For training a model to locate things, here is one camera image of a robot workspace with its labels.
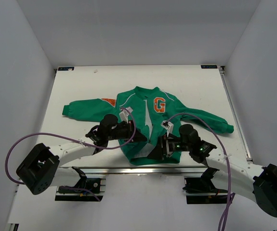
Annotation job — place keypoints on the aluminium front table rail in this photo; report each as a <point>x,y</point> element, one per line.
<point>184,171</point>

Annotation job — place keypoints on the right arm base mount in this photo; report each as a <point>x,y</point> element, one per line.
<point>201,191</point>

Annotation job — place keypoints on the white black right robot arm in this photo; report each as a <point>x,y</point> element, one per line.
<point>255,182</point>

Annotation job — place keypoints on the dark label sticker right corner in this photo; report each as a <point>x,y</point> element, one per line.
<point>208,66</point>

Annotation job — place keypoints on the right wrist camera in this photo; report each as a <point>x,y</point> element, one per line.
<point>168,126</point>

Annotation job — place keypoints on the dark label sticker left corner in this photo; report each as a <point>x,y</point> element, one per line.
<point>65,69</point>

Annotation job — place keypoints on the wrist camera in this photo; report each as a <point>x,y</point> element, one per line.
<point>125,113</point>
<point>168,126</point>

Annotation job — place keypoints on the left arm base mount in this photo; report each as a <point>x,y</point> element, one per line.
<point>74,185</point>

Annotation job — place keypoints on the aluminium right side rail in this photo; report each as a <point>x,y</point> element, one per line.
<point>235,116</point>

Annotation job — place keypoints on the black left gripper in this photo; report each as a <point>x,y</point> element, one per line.
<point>129,128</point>

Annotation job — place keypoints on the dark label sticker corner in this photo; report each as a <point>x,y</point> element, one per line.
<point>208,66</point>
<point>65,69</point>

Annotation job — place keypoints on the green kids varsity jacket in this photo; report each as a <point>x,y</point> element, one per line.
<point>150,107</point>

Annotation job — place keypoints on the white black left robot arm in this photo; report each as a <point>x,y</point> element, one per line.
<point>43,166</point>

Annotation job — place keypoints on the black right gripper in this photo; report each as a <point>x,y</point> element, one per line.
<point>158,152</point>

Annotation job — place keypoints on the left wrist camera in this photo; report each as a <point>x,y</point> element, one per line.
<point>125,113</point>

